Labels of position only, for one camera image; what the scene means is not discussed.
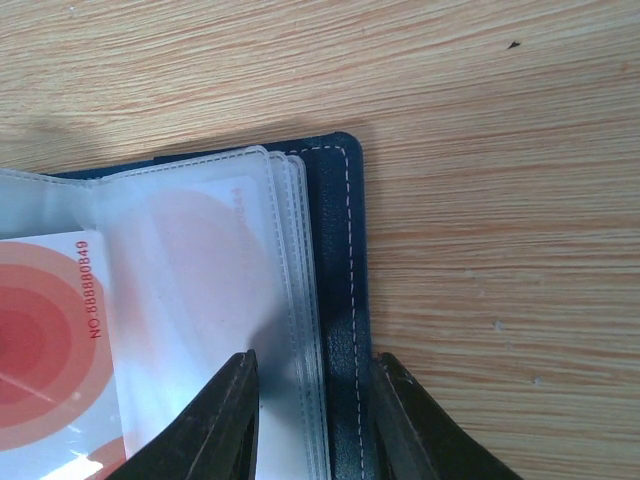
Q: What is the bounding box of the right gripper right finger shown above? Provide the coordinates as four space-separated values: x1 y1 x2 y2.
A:
369 352 521 480

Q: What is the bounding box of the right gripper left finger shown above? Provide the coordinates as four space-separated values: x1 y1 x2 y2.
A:
109 349 259 480

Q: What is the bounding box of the red circle card front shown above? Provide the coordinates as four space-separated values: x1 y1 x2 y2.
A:
1 231 125 479

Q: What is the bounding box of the red circle card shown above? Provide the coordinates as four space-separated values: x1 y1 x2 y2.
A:
1 231 125 479
148 176 277 368

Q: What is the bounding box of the dark blue card holder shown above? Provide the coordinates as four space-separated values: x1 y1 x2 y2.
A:
1 133 373 479

